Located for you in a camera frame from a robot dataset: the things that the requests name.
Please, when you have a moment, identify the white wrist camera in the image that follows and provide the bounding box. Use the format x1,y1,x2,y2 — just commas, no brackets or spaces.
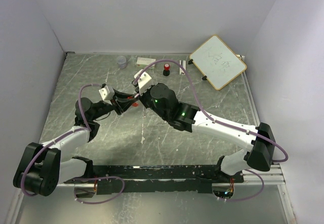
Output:
132,72,154,95
99,85,115,101

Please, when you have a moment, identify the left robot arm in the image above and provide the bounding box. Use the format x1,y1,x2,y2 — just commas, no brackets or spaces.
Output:
13,86,138,196

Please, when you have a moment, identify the red black stamp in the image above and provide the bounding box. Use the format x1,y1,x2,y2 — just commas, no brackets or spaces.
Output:
163,63,170,76

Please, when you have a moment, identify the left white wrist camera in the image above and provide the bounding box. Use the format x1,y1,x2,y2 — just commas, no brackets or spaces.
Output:
99,85,115,101

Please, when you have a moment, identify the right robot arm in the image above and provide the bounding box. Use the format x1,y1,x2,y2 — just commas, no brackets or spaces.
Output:
135,83,274,183

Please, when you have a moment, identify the clear plastic cup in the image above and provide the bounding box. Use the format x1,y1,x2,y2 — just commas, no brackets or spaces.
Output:
116,56,127,69

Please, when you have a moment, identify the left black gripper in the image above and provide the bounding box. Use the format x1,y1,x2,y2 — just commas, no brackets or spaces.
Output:
91,88,138,120

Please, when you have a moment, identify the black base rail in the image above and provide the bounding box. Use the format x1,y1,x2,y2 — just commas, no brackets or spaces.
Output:
63,163,245,196

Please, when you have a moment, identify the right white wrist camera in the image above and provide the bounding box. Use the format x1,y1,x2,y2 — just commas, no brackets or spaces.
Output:
132,72,154,95

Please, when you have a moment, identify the small whiteboard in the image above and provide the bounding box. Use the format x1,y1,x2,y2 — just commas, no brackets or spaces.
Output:
189,35,247,91

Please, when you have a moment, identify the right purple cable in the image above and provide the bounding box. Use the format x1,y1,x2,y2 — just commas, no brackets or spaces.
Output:
133,59,289,202

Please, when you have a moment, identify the white stapler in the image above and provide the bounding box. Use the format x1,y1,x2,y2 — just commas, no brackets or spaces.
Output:
179,60,186,75

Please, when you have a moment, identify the white green small box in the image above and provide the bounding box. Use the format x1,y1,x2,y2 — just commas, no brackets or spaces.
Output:
136,57,156,68

